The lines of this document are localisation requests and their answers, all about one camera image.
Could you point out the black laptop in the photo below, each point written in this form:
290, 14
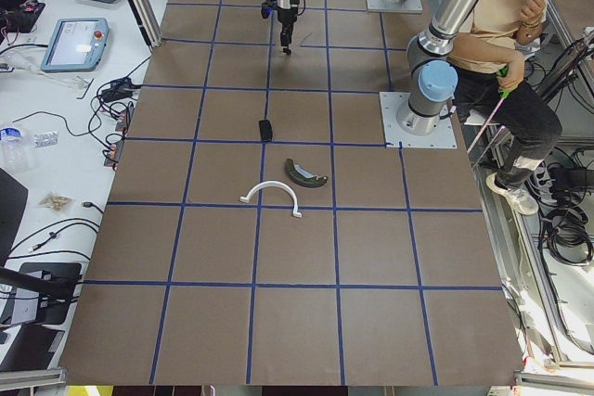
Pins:
40, 292

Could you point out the black brake pad plate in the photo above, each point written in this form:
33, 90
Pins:
265, 130

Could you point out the seated person beige shirt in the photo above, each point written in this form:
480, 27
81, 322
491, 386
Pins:
491, 82

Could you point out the green brake shoe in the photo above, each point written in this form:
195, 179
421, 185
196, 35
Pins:
302, 177

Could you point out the white curved plastic bracket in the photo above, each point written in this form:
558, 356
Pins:
274, 188

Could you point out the near teach pendant tablet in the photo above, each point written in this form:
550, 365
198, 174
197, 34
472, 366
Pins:
76, 45

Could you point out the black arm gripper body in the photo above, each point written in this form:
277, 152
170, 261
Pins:
286, 3

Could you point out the clear plastic bottle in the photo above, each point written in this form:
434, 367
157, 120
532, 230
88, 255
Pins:
17, 149

